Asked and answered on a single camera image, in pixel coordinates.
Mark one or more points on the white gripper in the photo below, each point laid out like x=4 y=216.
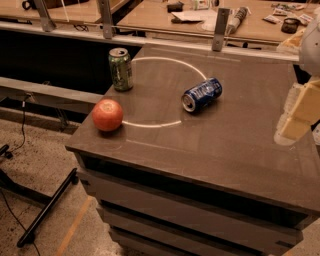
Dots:
x=311 y=50

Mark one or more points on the blue pepsi can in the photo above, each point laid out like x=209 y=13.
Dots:
x=199 y=96

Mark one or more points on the green soda can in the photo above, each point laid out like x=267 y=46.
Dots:
x=120 y=68

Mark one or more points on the black round container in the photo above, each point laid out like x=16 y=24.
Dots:
x=290 y=25

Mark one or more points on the grey ribbed tool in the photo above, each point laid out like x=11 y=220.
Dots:
x=237 y=19

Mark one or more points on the white paper sheet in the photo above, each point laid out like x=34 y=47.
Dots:
x=206 y=18

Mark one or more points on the grey drawer cabinet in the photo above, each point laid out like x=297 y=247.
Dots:
x=209 y=183

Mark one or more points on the red apple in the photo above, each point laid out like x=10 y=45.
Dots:
x=107 y=115

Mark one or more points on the black floor stand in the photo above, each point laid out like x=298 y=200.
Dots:
x=46 y=201

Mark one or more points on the grey metal bracket right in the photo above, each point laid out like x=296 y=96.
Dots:
x=220 y=29

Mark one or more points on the grey metal bracket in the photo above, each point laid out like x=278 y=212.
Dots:
x=220 y=29
x=46 y=22
x=106 y=17

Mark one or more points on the grey metal bracket middle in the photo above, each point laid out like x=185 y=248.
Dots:
x=106 y=17

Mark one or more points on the grey metal bracket left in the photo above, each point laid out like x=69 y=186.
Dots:
x=46 y=22

